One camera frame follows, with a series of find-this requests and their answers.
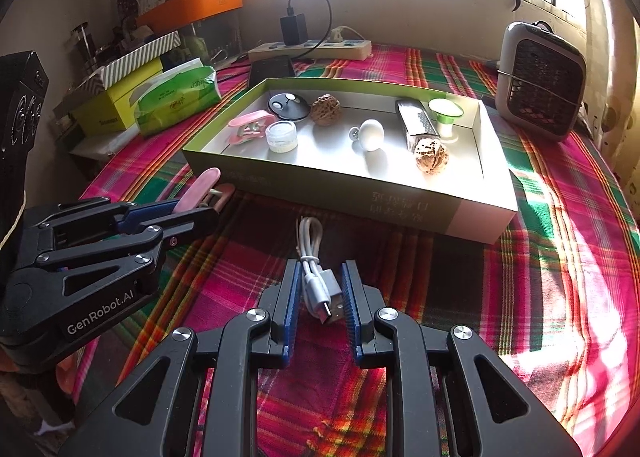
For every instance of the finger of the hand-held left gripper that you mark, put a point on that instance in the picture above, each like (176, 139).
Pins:
(190, 227)
(145, 214)

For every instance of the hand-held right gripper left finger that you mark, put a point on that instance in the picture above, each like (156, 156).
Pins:
(292, 307)

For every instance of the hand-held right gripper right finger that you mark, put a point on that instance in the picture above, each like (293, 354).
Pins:
(352, 312)

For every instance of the pink clip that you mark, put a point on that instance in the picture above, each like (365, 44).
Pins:
(197, 189)
(245, 122)

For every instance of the small clear round jar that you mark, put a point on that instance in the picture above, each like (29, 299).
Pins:
(281, 136)

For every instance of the shallow green white cardboard box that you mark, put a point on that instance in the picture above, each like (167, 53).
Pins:
(325, 152)

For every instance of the black oval remote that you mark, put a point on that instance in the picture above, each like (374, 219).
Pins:
(287, 107)

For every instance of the brown walnut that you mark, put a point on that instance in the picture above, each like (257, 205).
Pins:
(326, 109)
(431, 154)

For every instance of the white mushroom-shaped knob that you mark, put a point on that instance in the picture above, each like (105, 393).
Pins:
(372, 134)

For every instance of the black bike light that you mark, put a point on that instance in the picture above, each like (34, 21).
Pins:
(417, 122)

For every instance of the green mushroom-shaped stand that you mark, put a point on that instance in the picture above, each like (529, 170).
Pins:
(445, 109)

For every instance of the person's left hand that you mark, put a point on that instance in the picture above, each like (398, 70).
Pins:
(65, 372)

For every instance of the white paper stack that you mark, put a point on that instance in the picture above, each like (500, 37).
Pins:
(100, 147)

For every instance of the yellow-green box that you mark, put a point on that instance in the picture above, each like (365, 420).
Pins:
(110, 107)

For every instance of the glass coffee press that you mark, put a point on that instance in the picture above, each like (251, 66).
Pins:
(85, 44)

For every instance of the green tissue pack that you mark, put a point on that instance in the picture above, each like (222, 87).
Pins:
(175, 97)

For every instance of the striped box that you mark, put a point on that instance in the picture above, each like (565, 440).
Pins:
(140, 54)

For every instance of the black phone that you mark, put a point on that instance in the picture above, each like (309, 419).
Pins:
(270, 69)

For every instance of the clear glass container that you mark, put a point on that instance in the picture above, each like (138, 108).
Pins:
(215, 39)

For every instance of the orange box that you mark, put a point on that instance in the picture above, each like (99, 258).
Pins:
(195, 2)

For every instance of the black charger adapter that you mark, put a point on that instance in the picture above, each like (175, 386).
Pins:
(293, 27)

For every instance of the white power strip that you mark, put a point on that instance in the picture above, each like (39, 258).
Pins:
(350, 49)

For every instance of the white plug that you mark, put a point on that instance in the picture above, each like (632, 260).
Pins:
(340, 34)

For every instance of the small grey heater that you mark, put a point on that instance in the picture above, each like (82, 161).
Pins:
(540, 82)

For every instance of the heart print curtain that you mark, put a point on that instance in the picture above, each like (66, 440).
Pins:
(615, 62)

